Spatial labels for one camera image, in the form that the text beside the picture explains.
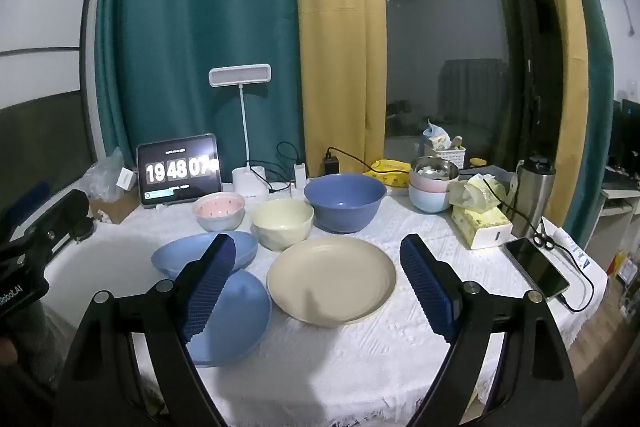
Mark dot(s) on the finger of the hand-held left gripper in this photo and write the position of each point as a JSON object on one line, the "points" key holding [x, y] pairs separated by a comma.
{"points": [[67, 212]]}

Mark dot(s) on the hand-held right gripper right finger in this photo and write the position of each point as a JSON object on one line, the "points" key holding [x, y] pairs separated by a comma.
{"points": [[425, 287]]}

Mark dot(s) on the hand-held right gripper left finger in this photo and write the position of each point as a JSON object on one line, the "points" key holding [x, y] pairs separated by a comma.
{"points": [[210, 287]]}

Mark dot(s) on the light blue plate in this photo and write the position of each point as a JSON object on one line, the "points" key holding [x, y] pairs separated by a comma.
{"points": [[175, 254], [240, 317]]}

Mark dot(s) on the pink dotted bowl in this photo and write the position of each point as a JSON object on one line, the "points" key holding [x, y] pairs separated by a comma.
{"points": [[220, 207]]}

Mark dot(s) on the beige plate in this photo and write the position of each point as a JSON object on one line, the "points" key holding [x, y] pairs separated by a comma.
{"points": [[330, 282]]}

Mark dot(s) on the cream bowl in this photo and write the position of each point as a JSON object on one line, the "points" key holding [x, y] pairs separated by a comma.
{"points": [[280, 222]]}

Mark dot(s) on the large dark blue bowl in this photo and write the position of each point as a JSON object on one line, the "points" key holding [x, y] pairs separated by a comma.
{"points": [[345, 202]]}

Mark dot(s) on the person's left hand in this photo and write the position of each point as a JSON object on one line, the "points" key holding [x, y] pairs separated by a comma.
{"points": [[5, 352]]}

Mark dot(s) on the cardboard box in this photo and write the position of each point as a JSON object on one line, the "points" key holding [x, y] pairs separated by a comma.
{"points": [[115, 209]]}

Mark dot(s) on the clear plastic bag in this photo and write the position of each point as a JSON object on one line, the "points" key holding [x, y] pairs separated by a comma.
{"points": [[100, 177]]}

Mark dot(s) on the small white box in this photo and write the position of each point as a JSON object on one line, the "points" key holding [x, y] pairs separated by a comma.
{"points": [[126, 179]]}

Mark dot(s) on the white power bank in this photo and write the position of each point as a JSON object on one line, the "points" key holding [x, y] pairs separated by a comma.
{"points": [[492, 239]]}

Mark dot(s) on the yellow tissue pack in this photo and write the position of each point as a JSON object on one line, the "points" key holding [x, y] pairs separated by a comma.
{"points": [[480, 217]]}

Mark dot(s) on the plain pink bowl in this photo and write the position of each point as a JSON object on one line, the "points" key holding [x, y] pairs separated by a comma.
{"points": [[425, 184]]}

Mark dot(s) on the black smartphone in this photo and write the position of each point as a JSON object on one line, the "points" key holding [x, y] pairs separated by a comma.
{"points": [[535, 267]]}

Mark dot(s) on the tablet showing clock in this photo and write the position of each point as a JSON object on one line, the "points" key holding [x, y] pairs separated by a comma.
{"points": [[175, 172]]}

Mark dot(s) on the yellow snack packet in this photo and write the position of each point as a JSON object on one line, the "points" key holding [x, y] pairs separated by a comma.
{"points": [[390, 174]]}

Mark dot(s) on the steel bowl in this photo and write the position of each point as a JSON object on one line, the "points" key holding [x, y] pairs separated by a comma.
{"points": [[435, 167]]}

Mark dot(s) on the white power strip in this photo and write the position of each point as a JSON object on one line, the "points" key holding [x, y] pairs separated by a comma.
{"points": [[285, 187]]}

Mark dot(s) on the black scissors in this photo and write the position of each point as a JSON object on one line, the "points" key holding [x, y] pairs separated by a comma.
{"points": [[542, 237]]}

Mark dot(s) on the white basket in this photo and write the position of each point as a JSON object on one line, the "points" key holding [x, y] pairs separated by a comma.
{"points": [[450, 156]]}

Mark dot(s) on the steel thermos bottle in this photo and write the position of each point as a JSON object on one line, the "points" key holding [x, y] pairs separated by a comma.
{"points": [[532, 197]]}

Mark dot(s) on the white charger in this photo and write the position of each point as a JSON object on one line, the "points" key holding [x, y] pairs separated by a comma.
{"points": [[299, 174]]}

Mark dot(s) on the white tube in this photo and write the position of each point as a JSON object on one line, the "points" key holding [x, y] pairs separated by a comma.
{"points": [[572, 249]]}

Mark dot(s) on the black charger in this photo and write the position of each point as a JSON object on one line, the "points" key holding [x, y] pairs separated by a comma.
{"points": [[331, 164]]}

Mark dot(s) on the white shelf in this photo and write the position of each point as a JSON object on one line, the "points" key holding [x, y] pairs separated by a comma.
{"points": [[620, 202]]}

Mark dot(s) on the white desk lamp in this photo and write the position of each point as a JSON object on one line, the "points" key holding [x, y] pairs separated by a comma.
{"points": [[240, 74]]}

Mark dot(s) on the wide teal curtain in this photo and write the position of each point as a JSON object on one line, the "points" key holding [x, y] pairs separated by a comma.
{"points": [[200, 7]]}

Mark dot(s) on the narrow teal curtain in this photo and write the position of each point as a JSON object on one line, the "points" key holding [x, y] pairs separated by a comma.
{"points": [[597, 107]]}

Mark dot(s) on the narrow yellow curtain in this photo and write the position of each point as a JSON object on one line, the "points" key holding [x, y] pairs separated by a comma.
{"points": [[570, 82]]}

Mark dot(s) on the black monitor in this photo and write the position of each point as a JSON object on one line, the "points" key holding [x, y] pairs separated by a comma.
{"points": [[627, 132]]}

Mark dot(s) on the wide yellow curtain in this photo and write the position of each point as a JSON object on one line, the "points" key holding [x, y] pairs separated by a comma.
{"points": [[340, 32]]}

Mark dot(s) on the dark glass window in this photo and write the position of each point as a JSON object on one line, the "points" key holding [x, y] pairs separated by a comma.
{"points": [[440, 7]]}

